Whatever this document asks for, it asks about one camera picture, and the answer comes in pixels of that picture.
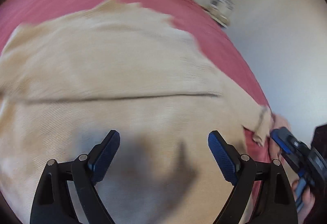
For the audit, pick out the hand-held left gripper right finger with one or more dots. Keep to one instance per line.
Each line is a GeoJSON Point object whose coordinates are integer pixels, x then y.
{"type": "Point", "coordinates": [222, 157]}

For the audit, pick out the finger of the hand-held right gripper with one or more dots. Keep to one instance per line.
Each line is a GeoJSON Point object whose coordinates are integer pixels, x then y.
{"type": "Point", "coordinates": [283, 137]}
{"type": "Point", "coordinates": [293, 162]}

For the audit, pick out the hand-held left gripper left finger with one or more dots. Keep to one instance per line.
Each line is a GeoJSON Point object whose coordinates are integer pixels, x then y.
{"type": "Point", "coordinates": [107, 152]}

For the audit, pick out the cream knit sweater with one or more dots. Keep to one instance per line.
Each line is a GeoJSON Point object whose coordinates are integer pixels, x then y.
{"type": "Point", "coordinates": [115, 60]}

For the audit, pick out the person's right hand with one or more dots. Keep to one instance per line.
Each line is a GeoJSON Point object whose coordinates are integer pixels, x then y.
{"type": "Point", "coordinates": [309, 201]}

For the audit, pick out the cluttered nightstand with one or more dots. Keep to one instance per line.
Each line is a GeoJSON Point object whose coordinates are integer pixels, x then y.
{"type": "Point", "coordinates": [219, 9]}

